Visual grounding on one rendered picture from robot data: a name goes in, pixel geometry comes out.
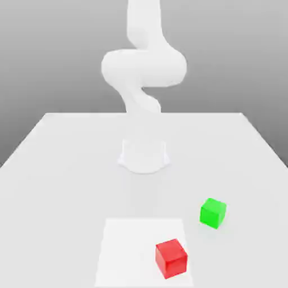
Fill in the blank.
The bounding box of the small green cube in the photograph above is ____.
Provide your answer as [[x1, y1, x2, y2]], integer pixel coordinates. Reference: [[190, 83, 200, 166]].
[[199, 197, 227, 230]]

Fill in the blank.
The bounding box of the small red cube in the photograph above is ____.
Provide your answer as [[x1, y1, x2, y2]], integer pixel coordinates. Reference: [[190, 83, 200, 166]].
[[155, 238, 188, 280]]

